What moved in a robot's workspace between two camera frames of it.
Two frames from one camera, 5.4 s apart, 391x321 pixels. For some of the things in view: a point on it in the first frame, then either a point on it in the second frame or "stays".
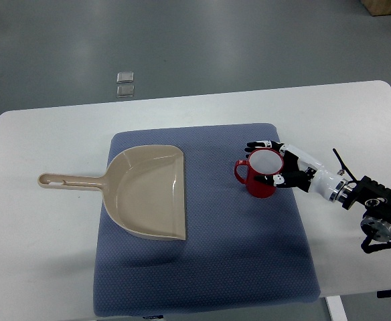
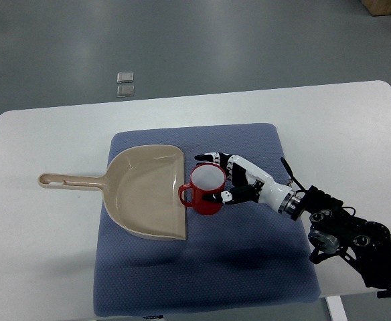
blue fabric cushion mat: (240, 250) stays
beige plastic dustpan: (144, 189) stays
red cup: (262, 162) -> (207, 178)
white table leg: (337, 308) stays
